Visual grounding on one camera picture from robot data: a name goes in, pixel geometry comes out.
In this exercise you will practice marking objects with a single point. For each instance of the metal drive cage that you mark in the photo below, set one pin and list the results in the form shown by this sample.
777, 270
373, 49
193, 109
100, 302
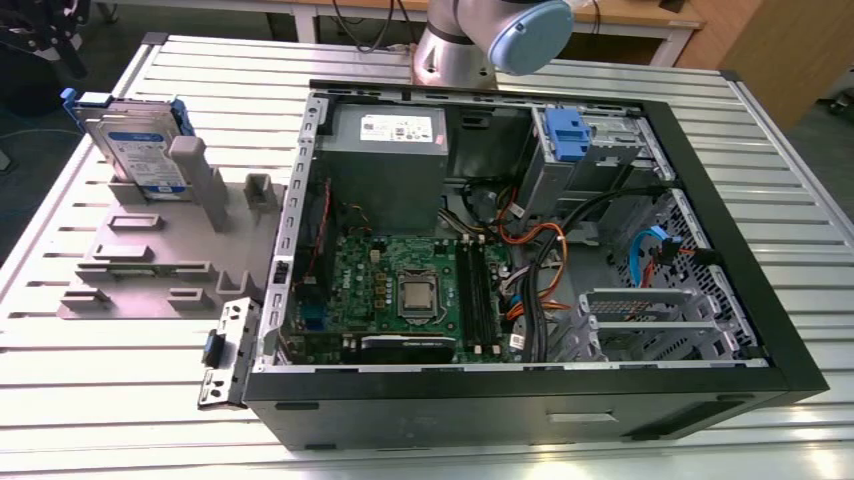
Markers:
581, 185

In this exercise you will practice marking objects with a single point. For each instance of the CPU socket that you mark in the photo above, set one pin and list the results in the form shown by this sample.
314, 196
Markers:
420, 274

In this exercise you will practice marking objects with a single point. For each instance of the black RAM slot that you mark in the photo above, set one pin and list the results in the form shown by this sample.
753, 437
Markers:
480, 295
470, 295

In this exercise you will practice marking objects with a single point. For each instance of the grey parts rack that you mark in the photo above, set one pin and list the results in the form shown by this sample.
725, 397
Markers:
168, 240

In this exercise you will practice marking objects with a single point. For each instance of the wooden cabinet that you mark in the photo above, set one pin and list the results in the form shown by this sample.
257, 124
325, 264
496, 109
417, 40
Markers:
788, 50

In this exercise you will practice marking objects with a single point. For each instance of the grey power supply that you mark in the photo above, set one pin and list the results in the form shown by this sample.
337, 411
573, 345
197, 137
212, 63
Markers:
388, 185

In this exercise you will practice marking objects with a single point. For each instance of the metal expansion slot retainer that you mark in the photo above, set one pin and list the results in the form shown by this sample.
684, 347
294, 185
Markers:
241, 320

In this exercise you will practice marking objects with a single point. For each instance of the green motherboard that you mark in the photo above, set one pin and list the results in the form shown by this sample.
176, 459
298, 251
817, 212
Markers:
428, 255

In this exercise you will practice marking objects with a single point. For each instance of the hard disk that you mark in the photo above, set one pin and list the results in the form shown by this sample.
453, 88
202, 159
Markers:
134, 145

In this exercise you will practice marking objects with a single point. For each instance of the black case fan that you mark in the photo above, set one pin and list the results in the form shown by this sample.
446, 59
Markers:
314, 250

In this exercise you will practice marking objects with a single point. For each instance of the white frame desk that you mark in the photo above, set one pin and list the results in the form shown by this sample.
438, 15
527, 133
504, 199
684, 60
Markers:
304, 30

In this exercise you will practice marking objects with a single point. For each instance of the blue drive latch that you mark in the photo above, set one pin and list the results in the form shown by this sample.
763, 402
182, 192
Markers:
568, 135

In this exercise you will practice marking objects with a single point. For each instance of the silver CPU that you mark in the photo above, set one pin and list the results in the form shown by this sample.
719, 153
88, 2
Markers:
417, 296

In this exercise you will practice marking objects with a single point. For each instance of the black graphics card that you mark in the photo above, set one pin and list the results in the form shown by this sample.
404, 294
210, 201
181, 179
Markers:
408, 347

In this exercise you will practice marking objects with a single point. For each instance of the black chair base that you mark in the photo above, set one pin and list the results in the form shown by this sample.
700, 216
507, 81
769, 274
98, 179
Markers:
841, 102

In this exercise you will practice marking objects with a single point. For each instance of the green RAM stick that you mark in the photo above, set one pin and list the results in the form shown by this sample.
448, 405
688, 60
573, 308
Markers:
134, 272

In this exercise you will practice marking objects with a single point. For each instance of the metal disk bay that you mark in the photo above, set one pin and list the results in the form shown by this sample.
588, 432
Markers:
641, 325

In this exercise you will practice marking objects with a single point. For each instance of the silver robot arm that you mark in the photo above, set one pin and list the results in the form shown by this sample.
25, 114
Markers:
454, 55

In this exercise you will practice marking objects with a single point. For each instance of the wooden desk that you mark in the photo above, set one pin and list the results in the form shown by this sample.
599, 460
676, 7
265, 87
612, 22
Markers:
661, 20

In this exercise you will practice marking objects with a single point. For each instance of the black PC case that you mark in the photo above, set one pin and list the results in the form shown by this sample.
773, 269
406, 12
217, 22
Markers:
468, 410

